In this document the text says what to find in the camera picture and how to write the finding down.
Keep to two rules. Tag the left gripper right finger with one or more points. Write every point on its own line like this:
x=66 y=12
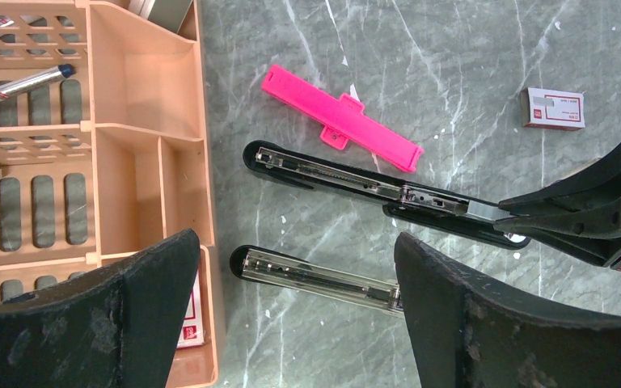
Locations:
x=468 y=329

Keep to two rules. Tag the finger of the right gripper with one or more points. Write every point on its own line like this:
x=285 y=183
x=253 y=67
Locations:
x=596 y=185
x=592 y=236

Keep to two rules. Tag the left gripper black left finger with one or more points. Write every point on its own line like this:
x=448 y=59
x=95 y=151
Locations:
x=116 y=326

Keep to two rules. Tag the red white staple box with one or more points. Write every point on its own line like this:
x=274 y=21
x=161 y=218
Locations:
x=552 y=109

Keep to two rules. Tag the beige black stapler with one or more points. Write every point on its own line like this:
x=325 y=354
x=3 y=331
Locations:
x=256 y=264

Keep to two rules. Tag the pink plastic staple remover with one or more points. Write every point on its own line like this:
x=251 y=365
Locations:
x=343 y=119

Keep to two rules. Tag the staple box in organizer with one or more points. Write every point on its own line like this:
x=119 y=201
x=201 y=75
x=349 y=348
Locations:
x=192 y=332

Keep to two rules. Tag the orange mesh file organizer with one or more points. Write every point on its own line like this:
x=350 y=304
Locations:
x=134 y=170

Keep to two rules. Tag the silver blue pen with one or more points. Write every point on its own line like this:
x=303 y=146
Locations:
x=44 y=78

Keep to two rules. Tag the grey white device in organizer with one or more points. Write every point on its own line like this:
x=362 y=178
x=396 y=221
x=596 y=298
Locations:
x=168 y=14

